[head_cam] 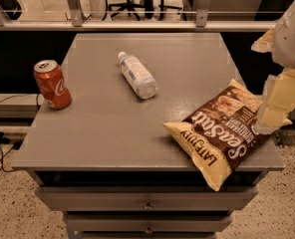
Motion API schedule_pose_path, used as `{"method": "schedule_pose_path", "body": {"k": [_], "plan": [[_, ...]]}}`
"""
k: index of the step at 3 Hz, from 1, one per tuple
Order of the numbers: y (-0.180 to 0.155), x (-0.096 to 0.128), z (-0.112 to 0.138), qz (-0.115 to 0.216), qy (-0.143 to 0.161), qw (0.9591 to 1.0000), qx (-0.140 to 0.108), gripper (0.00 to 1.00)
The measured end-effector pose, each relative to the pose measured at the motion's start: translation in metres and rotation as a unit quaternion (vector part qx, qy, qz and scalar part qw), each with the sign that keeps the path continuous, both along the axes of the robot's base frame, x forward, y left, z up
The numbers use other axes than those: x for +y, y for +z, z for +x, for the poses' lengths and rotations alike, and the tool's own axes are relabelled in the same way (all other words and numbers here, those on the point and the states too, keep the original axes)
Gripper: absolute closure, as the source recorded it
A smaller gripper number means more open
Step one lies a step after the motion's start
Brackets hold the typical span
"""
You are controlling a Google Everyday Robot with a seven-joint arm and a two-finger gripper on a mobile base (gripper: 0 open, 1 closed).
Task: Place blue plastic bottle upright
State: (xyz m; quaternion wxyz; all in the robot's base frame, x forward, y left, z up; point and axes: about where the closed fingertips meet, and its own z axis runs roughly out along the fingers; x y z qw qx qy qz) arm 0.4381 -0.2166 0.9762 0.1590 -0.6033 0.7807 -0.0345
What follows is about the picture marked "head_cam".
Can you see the red soda can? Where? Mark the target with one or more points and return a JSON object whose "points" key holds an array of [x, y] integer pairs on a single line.
{"points": [[50, 80]]}

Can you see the metal railing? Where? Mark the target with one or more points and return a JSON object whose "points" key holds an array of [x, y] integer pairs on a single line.
{"points": [[33, 17]]}

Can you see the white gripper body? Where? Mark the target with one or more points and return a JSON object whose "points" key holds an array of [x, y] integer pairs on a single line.
{"points": [[291, 43]]}

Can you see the grey drawer cabinet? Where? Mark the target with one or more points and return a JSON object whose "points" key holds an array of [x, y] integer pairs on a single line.
{"points": [[101, 159]]}

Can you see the brown yellow chip bag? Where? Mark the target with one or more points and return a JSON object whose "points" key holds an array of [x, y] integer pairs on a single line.
{"points": [[219, 134]]}

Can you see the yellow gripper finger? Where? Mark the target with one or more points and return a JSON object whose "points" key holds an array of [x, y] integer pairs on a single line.
{"points": [[278, 101], [264, 44]]}

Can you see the lower drawer knob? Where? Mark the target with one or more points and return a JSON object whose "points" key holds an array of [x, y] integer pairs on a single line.
{"points": [[148, 231]]}

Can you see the upper drawer knob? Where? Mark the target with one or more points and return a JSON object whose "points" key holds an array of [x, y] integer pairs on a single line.
{"points": [[148, 207]]}

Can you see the drawer knob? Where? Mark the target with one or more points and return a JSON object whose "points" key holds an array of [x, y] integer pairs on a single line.
{"points": [[148, 231], [148, 207]]}

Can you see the clear plastic water bottle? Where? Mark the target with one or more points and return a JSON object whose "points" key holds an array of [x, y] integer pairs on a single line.
{"points": [[137, 75]]}

